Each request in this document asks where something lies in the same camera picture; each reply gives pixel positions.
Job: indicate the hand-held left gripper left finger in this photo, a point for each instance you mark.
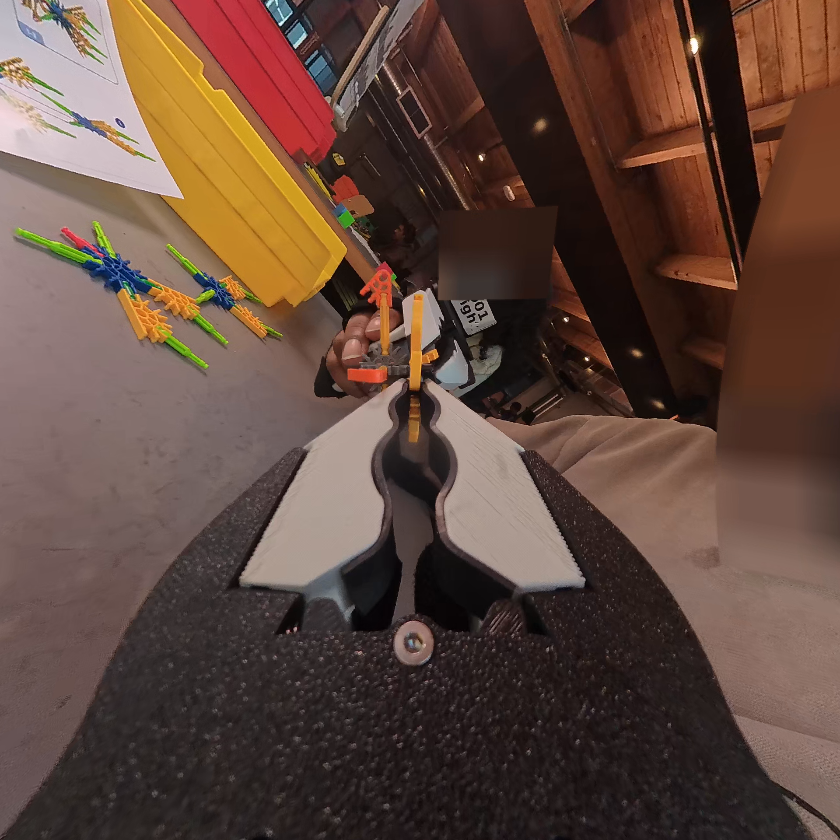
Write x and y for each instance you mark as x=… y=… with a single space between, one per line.
x=315 y=518

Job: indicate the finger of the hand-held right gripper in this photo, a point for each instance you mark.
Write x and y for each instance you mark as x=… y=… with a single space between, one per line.
x=454 y=371
x=428 y=315

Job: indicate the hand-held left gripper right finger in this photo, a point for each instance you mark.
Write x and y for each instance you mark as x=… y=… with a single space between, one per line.
x=512 y=518

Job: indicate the yellow black toy wheel assembly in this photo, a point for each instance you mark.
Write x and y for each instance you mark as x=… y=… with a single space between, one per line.
x=415 y=341

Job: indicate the person's right forearm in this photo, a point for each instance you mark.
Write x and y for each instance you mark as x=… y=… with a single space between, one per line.
x=623 y=439

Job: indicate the grey desk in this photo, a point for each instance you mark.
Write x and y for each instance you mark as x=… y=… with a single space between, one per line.
x=98 y=459

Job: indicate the person's right hand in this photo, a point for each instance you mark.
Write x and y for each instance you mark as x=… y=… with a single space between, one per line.
x=348 y=348

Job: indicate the green toy cube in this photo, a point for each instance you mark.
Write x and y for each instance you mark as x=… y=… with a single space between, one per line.
x=344 y=216

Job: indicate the person's torso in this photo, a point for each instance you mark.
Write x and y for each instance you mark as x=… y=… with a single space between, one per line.
x=656 y=558

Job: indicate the small blue green toy assembly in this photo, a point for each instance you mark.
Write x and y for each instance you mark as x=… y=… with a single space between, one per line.
x=213 y=289

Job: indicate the whiteboard on stand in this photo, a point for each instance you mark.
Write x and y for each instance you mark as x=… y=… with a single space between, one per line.
x=367 y=65

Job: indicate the yellow plastic bin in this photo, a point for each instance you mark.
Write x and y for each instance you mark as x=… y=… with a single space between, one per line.
x=216 y=164

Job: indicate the red plastic bin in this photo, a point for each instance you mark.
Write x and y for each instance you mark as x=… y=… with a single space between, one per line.
x=262 y=65

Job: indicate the large blue green toy assembly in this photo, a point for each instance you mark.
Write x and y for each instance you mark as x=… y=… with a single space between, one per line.
x=115 y=269

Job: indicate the white instruction sheet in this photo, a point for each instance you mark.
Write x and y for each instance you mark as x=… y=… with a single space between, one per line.
x=98 y=98

